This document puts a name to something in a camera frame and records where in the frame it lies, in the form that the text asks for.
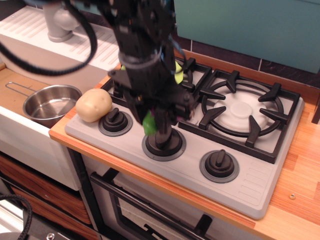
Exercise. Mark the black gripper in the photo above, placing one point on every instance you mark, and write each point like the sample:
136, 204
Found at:
172, 97

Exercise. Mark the purple toy eggplant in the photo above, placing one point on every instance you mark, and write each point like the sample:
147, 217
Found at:
149, 123

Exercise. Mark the beige toy potato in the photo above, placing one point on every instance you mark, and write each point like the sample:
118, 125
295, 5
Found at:
93, 104

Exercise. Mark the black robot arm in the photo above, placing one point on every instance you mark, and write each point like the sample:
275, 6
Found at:
143, 29

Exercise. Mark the lime green plate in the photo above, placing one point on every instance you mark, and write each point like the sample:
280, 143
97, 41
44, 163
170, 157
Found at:
178, 73

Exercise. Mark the small steel pot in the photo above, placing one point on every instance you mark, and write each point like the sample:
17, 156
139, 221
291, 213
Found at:
49, 104

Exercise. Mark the black left stove knob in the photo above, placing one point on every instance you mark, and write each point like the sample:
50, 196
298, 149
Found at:
115, 123

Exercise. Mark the black left burner grate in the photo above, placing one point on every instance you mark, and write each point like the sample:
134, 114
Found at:
194, 74

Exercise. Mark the black burner grate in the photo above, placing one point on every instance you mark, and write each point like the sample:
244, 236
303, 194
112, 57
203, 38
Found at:
251, 117
194, 74

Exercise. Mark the white right burner disc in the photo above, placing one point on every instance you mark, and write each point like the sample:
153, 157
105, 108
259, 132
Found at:
239, 107

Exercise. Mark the black right stove knob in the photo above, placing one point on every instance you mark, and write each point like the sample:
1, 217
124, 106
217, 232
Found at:
219, 166

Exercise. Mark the grey toy stove top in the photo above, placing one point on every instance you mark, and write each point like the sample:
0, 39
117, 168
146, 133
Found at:
249, 193

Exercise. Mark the black right burner grate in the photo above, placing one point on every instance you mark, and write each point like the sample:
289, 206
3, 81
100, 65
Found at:
251, 117

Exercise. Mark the toy oven door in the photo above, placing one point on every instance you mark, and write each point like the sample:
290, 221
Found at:
140, 212

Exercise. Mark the grey toy faucet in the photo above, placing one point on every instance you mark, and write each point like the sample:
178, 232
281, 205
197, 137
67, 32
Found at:
59, 21

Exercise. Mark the wooden drawer front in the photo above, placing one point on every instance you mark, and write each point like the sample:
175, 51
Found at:
48, 198

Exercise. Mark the teal cabinet right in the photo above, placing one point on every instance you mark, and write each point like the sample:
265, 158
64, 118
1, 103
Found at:
286, 32

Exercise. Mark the black oven door handle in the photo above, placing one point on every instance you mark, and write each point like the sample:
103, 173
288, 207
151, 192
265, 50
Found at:
196, 233

